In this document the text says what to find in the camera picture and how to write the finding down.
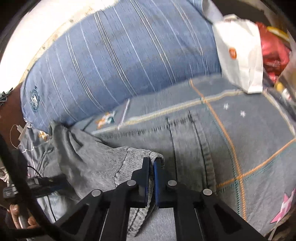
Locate white power strip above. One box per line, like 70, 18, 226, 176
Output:
18, 126, 29, 141

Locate white paper bag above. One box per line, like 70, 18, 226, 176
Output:
211, 14, 264, 94

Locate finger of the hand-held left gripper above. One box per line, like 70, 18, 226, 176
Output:
26, 175, 67, 197

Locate person's left hand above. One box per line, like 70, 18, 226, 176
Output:
8, 204, 38, 230

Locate yellow packet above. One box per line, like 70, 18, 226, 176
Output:
267, 26, 289, 41

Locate grey denim pants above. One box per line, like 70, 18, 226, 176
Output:
35, 111, 219, 240

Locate blue plaid pillow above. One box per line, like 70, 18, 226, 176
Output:
20, 0, 222, 132

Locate grey star-print bedsheet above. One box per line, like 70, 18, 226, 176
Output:
20, 74, 296, 241

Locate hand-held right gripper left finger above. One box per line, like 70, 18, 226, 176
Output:
54, 157, 153, 241

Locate red plastic bag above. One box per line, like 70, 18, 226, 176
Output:
255, 22, 290, 84

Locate clear plastic bag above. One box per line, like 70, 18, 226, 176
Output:
275, 67, 296, 102

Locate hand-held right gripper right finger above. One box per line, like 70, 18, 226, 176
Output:
154, 158, 266, 241

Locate white charger with cable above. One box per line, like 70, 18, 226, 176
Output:
10, 124, 26, 149

